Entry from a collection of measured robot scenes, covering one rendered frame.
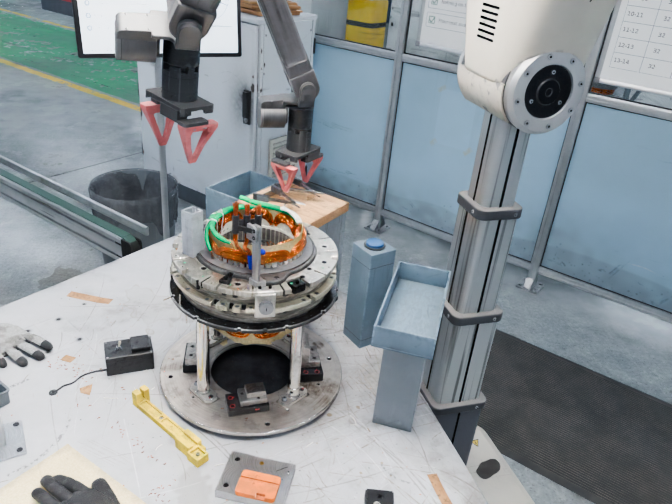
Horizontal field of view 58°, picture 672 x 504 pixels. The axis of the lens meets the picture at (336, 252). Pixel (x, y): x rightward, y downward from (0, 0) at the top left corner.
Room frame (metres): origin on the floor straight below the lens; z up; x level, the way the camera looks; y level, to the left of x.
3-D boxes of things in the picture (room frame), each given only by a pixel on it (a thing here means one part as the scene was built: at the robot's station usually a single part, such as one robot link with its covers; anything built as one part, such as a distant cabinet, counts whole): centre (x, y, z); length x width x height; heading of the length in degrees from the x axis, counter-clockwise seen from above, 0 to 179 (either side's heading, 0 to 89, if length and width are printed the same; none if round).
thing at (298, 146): (1.39, 0.11, 1.20); 0.10 x 0.07 x 0.07; 150
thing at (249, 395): (0.93, 0.14, 0.83); 0.05 x 0.04 x 0.02; 111
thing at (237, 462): (0.75, 0.10, 0.79); 0.12 x 0.09 x 0.02; 82
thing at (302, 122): (1.38, 0.12, 1.27); 0.07 x 0.06 x 0.07; 110
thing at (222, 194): (1.43, 0.25, 0.92); 0.17 x 0.11 x 0.28; 149
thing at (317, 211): (1.35, 0.11, 1.05); 0.20 x 0.19 x 0.02; 59
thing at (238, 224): (0.92, 0.15, 1.21); 0.04 x 0.04 x 0.03; 57
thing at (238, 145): (3.72, 0.78, 0.60); 1.02 x 0.55 x 1.20; 57
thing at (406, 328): (0.97, -0.16, 0.92); 0.25 x 0.11 x 0.28; 167
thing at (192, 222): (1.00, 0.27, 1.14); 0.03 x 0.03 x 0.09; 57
